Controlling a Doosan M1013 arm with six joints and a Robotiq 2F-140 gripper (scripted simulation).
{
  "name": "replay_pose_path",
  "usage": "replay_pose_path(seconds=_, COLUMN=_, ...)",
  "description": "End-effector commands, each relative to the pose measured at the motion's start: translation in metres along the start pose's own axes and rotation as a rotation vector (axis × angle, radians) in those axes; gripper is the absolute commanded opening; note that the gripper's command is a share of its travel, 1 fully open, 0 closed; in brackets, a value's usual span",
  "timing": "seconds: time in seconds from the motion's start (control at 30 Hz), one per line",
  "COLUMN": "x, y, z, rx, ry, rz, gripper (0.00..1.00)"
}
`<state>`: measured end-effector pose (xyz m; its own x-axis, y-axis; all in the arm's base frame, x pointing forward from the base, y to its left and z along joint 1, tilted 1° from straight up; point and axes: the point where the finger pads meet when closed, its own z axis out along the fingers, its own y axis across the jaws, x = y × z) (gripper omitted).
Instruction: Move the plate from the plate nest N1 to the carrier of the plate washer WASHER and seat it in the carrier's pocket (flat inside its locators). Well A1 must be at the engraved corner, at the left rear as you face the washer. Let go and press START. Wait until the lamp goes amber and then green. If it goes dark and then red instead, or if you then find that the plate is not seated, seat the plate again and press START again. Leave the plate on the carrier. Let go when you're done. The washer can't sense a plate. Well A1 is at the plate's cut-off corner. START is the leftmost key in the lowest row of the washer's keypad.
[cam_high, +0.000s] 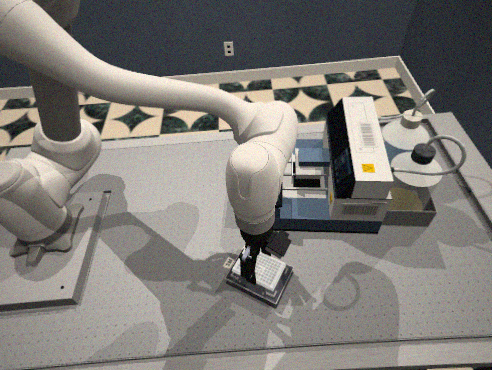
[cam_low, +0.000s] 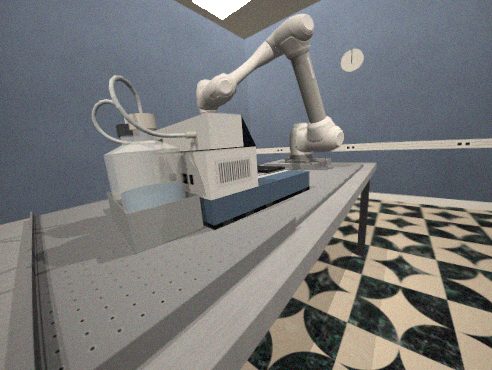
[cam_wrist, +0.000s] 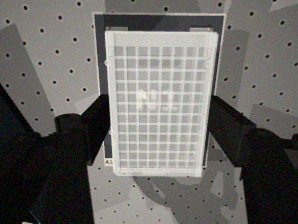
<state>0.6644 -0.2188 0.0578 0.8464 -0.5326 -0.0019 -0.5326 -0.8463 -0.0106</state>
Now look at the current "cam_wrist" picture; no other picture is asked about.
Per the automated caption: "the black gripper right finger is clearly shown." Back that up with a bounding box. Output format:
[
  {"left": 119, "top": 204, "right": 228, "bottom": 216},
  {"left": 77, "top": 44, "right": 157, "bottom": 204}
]
[{"left": 207, "top": 95, "right": 298, "bottom": 224}]

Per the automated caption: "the dark grey rectangular frame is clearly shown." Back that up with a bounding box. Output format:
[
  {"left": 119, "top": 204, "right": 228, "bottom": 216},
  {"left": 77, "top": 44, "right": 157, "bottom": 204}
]
[{"left": 92, "top": 12, "right": 226, "bottom": 166}]

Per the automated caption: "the grey perforated base plate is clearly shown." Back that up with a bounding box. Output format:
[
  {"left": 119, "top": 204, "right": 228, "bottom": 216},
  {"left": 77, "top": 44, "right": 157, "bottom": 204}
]
[{"left": 0, "top": 0, "right": 298, "bottom": 224}]

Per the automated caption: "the white multi-well plate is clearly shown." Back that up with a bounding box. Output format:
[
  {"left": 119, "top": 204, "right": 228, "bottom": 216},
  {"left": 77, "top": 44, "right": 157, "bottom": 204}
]
[{"left": 105, "top": 31, "right": 219, "bottom": 177}]

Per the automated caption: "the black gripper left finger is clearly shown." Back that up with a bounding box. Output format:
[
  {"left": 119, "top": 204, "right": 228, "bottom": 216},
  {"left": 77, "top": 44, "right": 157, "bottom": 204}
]
[{"left": 0, "top": 94, "right": 110, "bottom": 224}]

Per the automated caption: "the plate washer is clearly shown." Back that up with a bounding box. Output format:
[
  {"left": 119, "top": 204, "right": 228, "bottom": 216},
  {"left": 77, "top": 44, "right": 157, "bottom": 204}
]
[{"left": 0, "top": 84, "right": 50, "bottom": 224}]

